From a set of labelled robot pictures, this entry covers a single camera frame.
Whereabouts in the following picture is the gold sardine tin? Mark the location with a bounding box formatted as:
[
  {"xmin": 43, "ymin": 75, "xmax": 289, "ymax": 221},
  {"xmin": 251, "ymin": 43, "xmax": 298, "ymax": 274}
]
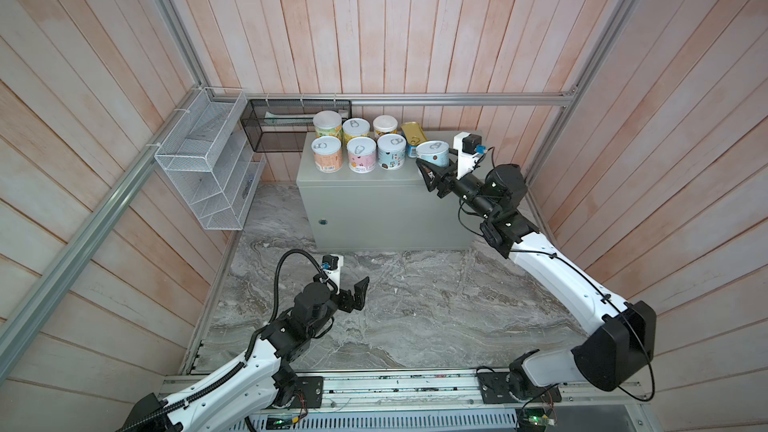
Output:
[{"xmin": 401, "ymin": 122, "xmax": 428, "ymax": 158}]

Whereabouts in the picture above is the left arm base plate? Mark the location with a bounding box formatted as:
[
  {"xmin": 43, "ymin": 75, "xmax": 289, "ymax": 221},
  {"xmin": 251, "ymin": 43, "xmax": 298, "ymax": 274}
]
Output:
[{"xmin": 271, "ymin": 375, "xmax": 324, "ymax": 409}]

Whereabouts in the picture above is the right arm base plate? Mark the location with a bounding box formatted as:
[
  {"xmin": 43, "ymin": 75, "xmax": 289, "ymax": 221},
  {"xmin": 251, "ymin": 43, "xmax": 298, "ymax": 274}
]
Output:
[{"xmin": 475, "ymin": 368, "xmax": 562, "ymax": 404}]

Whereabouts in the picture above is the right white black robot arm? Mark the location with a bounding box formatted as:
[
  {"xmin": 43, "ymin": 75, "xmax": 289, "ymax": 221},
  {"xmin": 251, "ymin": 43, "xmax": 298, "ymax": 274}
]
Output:
[{"xmin": 416, "ymin": 159, "xmax": 657, "ymax": 401}]

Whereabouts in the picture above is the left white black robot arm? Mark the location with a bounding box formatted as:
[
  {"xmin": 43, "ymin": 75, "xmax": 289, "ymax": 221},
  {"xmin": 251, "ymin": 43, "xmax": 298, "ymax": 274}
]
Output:
[{"xmin": 121, "ymin": 277, "xmax": 370, "ymax": 431}]

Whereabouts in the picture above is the blue label can front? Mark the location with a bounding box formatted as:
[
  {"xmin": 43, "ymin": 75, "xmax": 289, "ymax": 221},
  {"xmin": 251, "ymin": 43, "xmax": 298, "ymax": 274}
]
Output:
[{"xmin": 377, "ymin": 133, "xmax": 407, "ymax": 170}]

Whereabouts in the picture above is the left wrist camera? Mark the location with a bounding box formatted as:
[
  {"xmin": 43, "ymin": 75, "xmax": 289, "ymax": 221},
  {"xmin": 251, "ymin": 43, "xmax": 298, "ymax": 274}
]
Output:
[{"xmin": 321, "ymin": 254, "xmax": 344, "ymax": 293}]

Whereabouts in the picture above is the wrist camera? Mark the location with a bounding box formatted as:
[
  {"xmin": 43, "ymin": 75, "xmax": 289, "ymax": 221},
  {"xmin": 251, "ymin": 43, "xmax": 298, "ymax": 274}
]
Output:
[
  {"xmin": 321, "ymin": 254, "xmax": 344, "ymax": 293},
  {"xmin": 453, "ymin": 132, "xmax": 486, "ymax": 179}
]

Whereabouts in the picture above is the black mesh basket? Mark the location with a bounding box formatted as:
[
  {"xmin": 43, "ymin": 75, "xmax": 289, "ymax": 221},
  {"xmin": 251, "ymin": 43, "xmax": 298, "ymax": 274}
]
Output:
[{"xmin": 241, "ymin": 98, "xmax": 352, "ymax": 153}]

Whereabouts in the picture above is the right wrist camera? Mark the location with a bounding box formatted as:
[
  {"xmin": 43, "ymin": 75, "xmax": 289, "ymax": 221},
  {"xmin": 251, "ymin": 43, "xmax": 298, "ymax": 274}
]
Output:
[{"xmin": 453, "ymin": 132, "xmax": 486, "ymax": 179}]

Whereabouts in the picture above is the white wire mesh shelf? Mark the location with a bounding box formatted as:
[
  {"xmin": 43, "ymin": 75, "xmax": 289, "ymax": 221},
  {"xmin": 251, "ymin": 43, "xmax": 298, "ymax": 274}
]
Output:
[{"xmin": 155, "ymin": 87, "xmax": 264, "ymax": 231}]

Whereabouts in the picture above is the black corrugated cable hose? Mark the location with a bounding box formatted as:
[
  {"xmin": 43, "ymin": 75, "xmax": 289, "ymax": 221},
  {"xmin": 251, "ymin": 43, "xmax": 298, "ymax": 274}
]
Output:
[{"xmin": 116, "ymin": 248, "xmax": 328, "ymax": 432}]

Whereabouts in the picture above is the pink label can front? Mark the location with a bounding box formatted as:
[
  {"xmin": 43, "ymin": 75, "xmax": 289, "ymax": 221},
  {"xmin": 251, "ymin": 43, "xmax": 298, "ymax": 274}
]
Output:
[{"xmin": 347, "ymin": 137, "xmax": 377, "ymax": 174}]

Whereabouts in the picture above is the teal label can back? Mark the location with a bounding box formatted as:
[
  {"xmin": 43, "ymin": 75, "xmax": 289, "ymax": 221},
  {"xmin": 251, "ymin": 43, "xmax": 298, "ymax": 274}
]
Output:
[{"xmin": 416, "ymin": 140, "xmax": 450, "ymax": 167}]

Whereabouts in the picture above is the orange label can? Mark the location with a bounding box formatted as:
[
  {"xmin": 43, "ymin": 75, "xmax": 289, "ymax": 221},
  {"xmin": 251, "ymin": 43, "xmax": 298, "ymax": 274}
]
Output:
[{"xmin": 311, "ymin": 136, "xmax": 343, "ymax": 173}]

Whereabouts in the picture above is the aluminium front rail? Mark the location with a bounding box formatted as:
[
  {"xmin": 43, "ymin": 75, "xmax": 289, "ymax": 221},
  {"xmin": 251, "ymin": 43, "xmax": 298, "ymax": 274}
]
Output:
[{"xmin": 151, "ymin": 367, "xmax": 650, "ymax": 418}]

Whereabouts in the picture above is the grey metal cabinet box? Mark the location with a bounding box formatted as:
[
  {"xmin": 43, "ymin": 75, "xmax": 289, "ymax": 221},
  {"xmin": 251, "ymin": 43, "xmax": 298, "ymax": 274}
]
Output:
[{"xmin": 296, "ymin": 132, "xmax": 480, "ymax": 252}]

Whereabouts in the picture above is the yellow label can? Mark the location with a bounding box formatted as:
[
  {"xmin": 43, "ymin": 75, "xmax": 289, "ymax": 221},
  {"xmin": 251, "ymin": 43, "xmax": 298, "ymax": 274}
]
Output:
[{"xmin": 312, "ymin": 110, "xmax": 343, "ymax": 139}]

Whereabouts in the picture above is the aluminium back frame rail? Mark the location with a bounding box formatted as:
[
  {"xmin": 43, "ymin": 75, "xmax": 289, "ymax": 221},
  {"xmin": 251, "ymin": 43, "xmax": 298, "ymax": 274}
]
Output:
[{"xmin": 220, "ymin": 89, "xmax": 575, "ymax": 107}]

